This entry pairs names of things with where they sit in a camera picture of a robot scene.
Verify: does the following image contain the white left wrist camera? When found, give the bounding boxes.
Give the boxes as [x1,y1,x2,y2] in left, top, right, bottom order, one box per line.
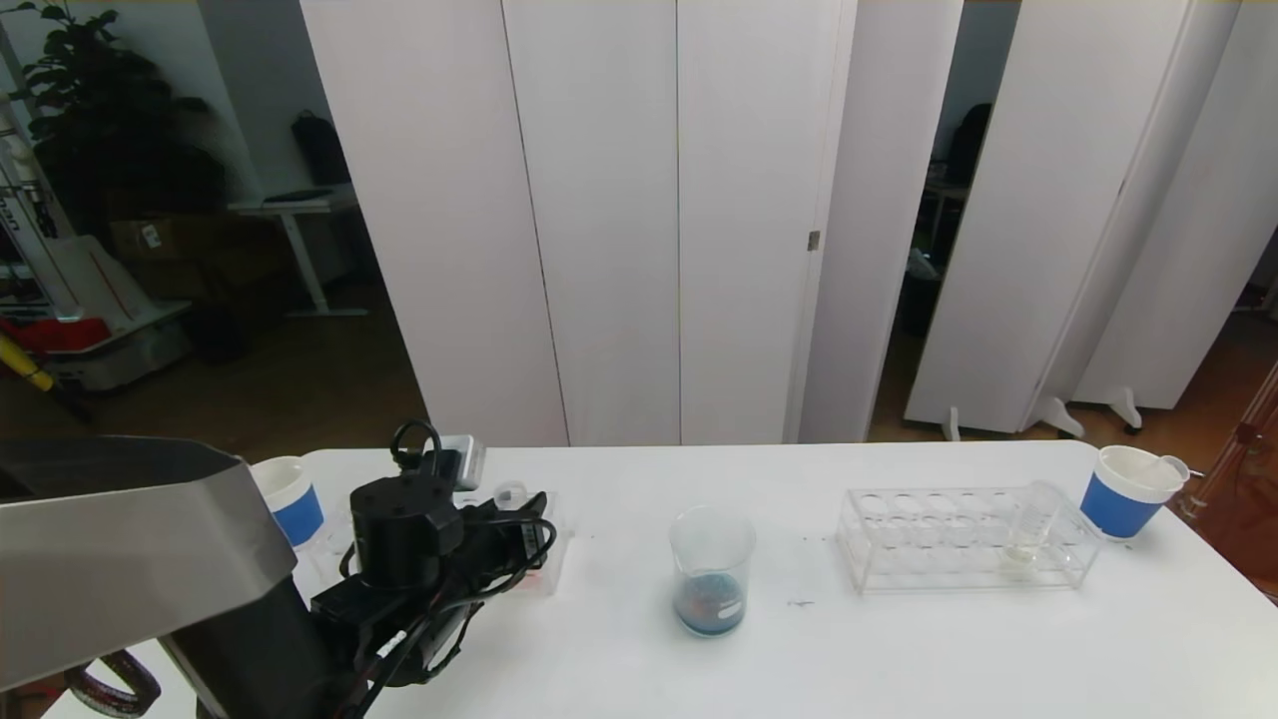
[437,433,488,492]

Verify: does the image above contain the brown cardboard box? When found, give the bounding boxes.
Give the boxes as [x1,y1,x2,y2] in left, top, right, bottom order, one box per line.
[108,215,201,263]

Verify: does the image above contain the yellow handled tool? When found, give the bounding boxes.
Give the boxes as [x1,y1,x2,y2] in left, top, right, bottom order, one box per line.
[0,333,53,390]

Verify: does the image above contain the blue white paper cup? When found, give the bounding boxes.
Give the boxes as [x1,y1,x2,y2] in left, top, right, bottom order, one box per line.
[1080,446,1185,541]
[250,455,326,549]

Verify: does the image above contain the red liquid test tube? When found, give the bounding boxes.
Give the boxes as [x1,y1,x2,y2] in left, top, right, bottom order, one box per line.
[493,481,546,585]

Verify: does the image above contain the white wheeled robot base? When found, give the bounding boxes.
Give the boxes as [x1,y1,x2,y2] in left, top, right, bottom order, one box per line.
[0,95,193,392]

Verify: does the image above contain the clear glass beaker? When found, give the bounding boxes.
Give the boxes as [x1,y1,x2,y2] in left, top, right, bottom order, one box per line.
[669,506,758,640]

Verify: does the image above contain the clear tube frame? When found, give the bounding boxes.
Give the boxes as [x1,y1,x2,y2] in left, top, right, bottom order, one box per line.
[1178,361,1278,520]

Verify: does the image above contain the black office chair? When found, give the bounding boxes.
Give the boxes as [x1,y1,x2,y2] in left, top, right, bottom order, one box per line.
[924,104,995,201]

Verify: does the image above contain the black backpack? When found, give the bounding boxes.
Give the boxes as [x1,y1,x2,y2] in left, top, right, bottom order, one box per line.
[292,110,352,186]

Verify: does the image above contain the yellow liquid test tube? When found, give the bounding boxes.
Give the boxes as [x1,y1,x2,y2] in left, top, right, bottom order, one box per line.
[1001,480,1065,580]

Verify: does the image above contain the white folding partition screen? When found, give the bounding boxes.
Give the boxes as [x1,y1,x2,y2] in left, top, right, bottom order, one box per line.
[904,0,1278,440]
[301,0,965,447]

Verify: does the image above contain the clear plastic test tube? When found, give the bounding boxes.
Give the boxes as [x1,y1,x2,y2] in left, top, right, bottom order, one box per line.
[1128,455,1196,491]

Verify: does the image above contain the black camera cable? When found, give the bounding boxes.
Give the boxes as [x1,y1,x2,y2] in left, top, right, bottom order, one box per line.
[389,419,446,475]

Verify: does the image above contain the white standing desk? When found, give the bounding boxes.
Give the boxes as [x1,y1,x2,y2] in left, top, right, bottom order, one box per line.
[228,190,368,319]

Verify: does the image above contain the clear acrylic test tube rack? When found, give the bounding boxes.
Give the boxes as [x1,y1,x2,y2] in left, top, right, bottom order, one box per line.
[837,486,1105,594]
[298,489,576,597]

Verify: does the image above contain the dark green potted plant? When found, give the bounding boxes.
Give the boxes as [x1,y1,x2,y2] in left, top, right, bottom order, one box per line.
[5,0,226,241]

